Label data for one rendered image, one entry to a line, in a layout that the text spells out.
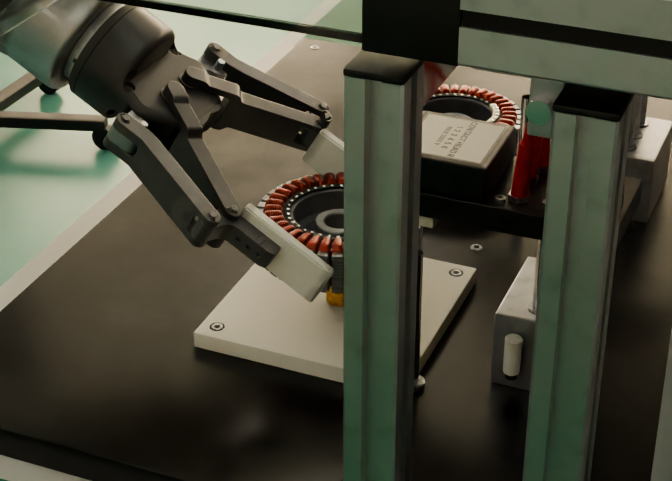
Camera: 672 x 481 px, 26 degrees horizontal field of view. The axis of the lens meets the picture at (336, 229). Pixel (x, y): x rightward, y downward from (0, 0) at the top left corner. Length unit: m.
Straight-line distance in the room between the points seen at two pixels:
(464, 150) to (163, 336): 0.25
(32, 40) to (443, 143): 0.28
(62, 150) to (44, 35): 1.99
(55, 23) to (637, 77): 0.46
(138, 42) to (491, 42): 0.38
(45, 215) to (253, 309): 1.76
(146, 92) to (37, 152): 2.00
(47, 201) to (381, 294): 2.08
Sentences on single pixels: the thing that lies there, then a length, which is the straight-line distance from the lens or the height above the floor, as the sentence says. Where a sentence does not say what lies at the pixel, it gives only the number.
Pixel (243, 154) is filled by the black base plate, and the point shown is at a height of 0.77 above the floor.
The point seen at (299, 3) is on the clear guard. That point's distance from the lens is 0.72.
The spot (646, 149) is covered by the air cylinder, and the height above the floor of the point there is 0.82.
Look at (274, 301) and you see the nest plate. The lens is 1.00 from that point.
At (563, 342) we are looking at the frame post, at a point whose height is 0.92.
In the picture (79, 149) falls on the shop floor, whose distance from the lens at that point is 2.96.
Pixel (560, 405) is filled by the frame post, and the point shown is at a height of 0.89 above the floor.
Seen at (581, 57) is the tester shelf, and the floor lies 1.08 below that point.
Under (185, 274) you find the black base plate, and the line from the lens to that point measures 1.06.
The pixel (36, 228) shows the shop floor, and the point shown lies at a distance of 2.70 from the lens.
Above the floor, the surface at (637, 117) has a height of 0.84.
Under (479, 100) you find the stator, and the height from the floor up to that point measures 0.82.
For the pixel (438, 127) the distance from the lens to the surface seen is 0.92.
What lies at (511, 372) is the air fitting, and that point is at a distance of 0.93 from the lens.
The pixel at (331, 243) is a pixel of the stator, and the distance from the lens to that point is 0.93.
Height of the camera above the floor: 1.33
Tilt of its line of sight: 30 degrees down
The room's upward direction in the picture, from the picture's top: straight up
